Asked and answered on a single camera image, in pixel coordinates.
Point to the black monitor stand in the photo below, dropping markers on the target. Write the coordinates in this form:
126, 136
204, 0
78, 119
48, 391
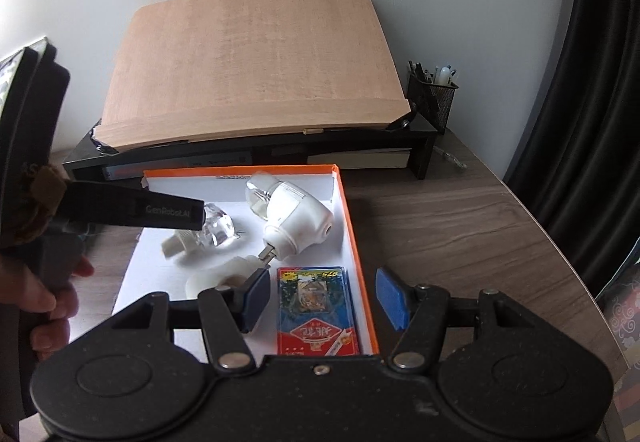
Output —
430, 142

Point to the black binder clip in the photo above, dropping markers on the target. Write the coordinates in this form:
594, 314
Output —
102, 145
402, 122

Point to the light wooden board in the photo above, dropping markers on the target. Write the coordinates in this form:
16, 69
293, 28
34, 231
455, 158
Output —
250, 62

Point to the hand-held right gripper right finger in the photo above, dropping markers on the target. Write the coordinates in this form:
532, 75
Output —
392, 297

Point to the white plug-in device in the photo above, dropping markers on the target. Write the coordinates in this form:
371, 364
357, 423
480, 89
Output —
300, 222

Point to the black curtain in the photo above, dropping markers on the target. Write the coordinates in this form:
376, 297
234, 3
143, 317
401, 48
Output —
590, 122

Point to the orange cardboard box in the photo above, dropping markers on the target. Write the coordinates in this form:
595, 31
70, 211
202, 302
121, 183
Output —
150, 272

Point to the brown fuzzy cloth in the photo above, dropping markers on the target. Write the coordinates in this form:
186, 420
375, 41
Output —
45, 202

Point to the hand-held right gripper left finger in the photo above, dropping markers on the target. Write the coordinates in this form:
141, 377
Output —
256, 299

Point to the person's left hand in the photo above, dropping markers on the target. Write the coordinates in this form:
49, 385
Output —
35, 302

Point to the white round cap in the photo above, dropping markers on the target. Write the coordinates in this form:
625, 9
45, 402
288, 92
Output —
215, 277

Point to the black mesh pen holder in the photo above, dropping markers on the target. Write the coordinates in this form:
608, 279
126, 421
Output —
432, 105

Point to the red playing card box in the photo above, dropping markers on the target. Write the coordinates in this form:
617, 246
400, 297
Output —
315, 312

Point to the small metal item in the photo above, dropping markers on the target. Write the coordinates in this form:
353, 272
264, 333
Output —
452, 158

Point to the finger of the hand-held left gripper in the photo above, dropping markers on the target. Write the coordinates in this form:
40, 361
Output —
135, 209

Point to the clear night light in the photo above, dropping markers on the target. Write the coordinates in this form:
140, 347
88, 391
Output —
220, 227

